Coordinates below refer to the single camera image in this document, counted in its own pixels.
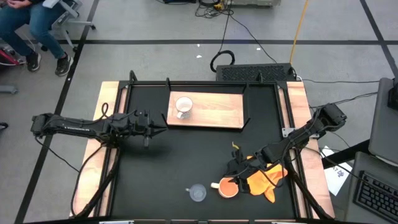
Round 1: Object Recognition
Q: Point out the black computer tower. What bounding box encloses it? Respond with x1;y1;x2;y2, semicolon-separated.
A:
215;62;297;83

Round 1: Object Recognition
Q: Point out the wooden cutting board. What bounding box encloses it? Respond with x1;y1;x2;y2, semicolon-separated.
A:
166;90;245;129

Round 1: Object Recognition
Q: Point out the person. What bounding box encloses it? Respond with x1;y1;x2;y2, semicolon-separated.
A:
0;0;75;77

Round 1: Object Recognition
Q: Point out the grey side desk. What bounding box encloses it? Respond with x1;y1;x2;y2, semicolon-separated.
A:
368;77;398;166

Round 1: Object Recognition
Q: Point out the black cable conduit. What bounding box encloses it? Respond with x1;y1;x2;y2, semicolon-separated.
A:
70;146;121;218
283;152;334;220

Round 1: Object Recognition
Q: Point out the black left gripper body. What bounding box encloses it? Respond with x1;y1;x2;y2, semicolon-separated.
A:
130;109;154;149

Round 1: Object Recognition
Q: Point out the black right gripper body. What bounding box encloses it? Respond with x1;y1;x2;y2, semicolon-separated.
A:
226;149;269;194

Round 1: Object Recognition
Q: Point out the grey keyboard desk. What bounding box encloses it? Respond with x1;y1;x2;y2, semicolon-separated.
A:
344;151;398;224

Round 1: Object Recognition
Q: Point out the grey office chair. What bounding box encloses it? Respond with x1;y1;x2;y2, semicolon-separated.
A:
40;0;97;53

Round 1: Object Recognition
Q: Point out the yellow strap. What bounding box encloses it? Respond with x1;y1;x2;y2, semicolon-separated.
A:
289;0;310;65

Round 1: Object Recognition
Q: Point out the grey equipment case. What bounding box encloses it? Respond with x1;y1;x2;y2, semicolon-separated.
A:
229;0;281;7

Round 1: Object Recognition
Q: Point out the black floor cable bundle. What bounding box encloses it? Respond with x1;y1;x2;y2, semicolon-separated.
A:
195;0;234;19

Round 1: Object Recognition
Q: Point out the black computer keyboard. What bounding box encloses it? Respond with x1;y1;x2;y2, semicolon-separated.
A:
353;170;398;223

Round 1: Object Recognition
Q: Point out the white paper sheet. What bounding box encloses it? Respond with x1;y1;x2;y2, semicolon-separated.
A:
320;145;354;197

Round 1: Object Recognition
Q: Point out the white floor cable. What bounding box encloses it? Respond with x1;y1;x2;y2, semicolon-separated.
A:
295;75;381;85

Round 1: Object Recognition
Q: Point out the coiled black cable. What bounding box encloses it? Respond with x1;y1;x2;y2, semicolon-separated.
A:
210;49;236;73

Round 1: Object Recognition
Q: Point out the orange ceramic mug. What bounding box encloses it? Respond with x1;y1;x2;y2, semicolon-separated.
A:
210;176;241;199

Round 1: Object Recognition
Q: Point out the clear glass mug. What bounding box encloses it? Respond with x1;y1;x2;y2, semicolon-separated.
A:
185;183;208;203

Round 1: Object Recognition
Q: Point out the yellow cloth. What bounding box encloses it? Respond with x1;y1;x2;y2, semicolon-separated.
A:
245;154;289;204

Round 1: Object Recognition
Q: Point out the grey white patterned mug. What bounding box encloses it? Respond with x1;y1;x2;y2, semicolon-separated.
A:
175;96;194;120

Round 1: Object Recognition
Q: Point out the black metal shelf bracket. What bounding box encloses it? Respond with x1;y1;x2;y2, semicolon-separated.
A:
241;83;252;133

